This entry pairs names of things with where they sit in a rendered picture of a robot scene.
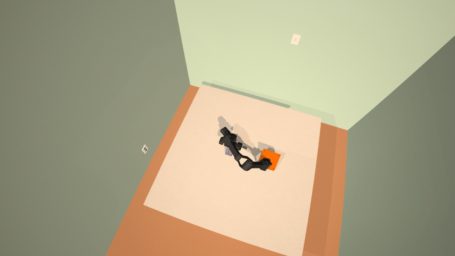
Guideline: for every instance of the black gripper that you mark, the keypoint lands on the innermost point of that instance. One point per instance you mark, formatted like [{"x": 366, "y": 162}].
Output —
[{"x": 239, "y": 145}]

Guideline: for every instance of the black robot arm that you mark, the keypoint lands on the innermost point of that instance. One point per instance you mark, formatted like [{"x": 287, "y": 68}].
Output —
[{"x": 229, "y": 139}]

